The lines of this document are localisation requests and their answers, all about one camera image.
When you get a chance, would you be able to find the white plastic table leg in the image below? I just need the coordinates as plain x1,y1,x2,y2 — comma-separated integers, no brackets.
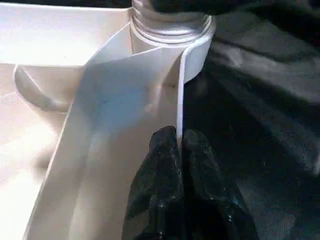
130,0,214,47

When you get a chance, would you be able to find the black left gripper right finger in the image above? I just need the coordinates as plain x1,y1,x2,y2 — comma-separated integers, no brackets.
182,128,261,240

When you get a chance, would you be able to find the black work mat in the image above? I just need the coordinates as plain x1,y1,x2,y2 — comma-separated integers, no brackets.
0,0,320,240

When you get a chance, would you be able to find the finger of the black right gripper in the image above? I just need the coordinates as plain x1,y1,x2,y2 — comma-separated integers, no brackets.
149,0,217,15

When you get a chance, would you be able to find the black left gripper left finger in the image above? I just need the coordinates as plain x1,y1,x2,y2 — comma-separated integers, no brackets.
121,125,182,240

